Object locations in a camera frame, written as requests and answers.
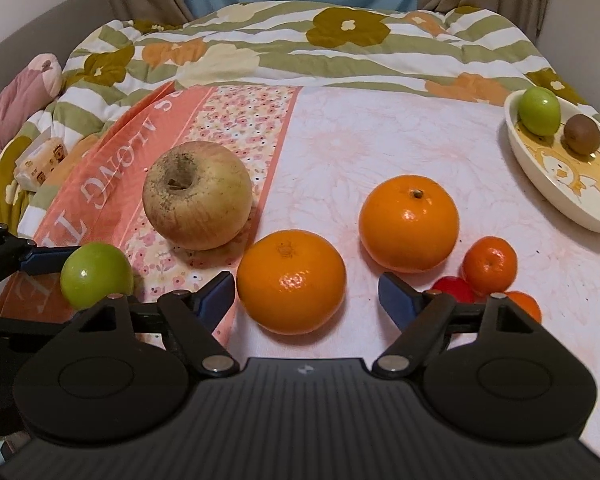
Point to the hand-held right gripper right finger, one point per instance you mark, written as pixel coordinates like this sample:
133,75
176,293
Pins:
394,296

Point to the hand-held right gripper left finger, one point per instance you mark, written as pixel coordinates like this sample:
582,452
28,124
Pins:
219,296

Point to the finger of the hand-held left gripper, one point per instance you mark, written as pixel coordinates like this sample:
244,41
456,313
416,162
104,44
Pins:
25,322
45,260

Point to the small green apple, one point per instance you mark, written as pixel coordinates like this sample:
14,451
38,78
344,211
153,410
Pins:
539,110
97,275

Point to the small red fruit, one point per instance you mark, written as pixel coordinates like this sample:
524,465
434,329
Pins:
452,290

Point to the large orange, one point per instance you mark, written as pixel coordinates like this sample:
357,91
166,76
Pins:
291,282
408,230

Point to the small tangerine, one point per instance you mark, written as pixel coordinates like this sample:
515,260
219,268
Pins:
490,265
527,305

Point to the large yellowish apple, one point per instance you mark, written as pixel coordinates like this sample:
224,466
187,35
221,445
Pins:
197,195

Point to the cream bowl with cartoon print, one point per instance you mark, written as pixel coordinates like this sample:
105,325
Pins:
555,185

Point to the tissue pack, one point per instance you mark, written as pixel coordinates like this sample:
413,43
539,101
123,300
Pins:
40,162

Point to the pink plush toy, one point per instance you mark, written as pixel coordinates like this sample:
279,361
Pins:
20,95

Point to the pink floral tablecloth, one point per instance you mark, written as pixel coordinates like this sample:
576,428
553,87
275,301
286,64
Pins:
330,140

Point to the grey bed headboard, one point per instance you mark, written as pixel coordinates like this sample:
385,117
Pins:
35,30

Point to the brown kiwi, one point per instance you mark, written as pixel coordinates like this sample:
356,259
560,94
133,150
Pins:
582,134

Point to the green striped floral quilt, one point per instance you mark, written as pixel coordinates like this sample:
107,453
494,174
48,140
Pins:
290,45

